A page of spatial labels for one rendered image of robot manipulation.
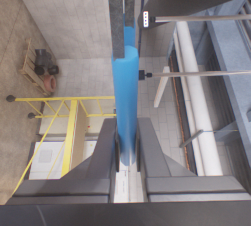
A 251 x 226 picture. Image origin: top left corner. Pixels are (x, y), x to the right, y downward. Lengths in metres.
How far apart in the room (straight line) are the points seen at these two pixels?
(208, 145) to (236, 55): 1.77
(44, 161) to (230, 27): 4.62
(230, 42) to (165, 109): 2.04
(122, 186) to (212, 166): 1.67
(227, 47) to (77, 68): 3.76
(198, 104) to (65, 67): 3.81
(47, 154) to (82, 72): 2.41
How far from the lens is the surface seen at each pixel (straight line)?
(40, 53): 4.26
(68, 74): 5.39
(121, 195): 3.78
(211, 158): 3.15
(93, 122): 4.14
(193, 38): 5.04
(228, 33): 4.25
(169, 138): 4.46
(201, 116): 3.30
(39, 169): 4.19
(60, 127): 4.31
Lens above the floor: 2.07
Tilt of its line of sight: 1 degrees down
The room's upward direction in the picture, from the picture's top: 89 degrees clockwise
